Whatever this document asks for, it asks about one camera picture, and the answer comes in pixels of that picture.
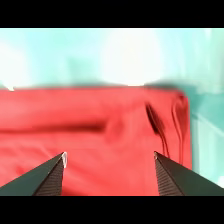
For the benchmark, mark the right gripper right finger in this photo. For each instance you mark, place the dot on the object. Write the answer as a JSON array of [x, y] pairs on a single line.
[[176, 180]]

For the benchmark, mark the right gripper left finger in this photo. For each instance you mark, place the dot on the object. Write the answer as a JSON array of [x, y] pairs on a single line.
[[43, 180]]

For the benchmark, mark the red T-shirt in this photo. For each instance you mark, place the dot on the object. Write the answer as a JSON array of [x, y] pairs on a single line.
[[100, 140]]

